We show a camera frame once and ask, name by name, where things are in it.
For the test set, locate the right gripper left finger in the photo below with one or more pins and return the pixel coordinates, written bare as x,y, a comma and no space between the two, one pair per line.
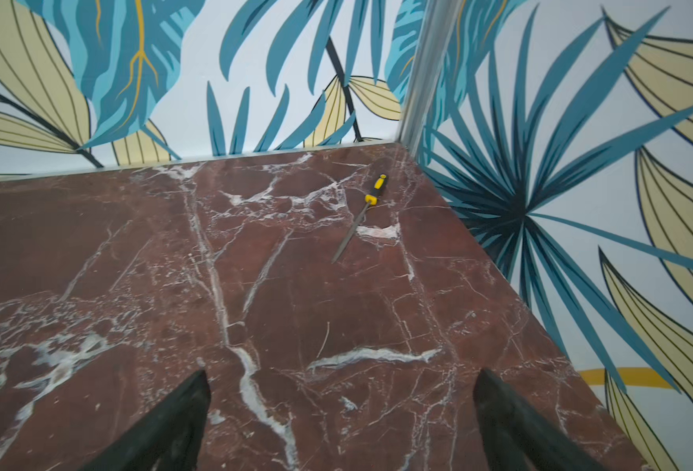
168,437

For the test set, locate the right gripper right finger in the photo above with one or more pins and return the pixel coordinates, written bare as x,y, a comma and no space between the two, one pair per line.
516,436

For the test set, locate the small yellow screwdriver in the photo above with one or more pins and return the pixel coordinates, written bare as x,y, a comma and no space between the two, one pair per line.
371,199

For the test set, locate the right aluminium frame post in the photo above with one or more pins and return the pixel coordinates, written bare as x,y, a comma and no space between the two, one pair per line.
427,66

